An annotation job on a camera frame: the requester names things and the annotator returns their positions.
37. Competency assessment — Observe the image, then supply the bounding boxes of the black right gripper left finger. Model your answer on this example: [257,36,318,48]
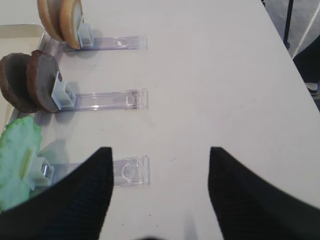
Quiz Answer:
[0,147,114,240]

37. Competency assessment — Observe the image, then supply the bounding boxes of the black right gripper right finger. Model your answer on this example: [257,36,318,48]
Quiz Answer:
[208,147,320,240]

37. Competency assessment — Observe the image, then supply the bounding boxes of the clear rack for lettuce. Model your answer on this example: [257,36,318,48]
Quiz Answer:
[22,147,151,190]

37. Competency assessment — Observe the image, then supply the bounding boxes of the green lettuce leaf in rack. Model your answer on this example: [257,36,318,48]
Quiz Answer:
[0,116,42,212]

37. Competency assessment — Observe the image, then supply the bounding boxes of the clear rack for patties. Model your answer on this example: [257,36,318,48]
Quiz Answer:
[51,72,149,112]

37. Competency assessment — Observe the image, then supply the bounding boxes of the brown meat patty near pusher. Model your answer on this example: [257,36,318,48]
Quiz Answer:
[26,50,60,113]

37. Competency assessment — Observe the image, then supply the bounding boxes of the brown meat patty far one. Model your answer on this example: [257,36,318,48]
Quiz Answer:
[0,53,39,113]

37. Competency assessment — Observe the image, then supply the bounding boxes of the shoe of person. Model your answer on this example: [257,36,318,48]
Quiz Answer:
[305,82,319,96]

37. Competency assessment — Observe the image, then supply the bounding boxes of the clear rack for buns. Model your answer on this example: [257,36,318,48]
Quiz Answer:
[58,23,148,52]

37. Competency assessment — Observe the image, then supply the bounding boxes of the white metal tray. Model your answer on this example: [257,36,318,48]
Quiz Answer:
[0,24,45,131]

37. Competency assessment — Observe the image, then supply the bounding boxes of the bun slice near pusher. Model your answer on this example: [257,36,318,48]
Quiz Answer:
[59,0,83,50]

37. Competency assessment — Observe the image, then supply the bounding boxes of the bun slice far one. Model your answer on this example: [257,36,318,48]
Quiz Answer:
[37,0,65,42]

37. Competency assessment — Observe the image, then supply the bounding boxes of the black stand pole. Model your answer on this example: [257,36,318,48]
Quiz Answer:
[283,0,294,50]

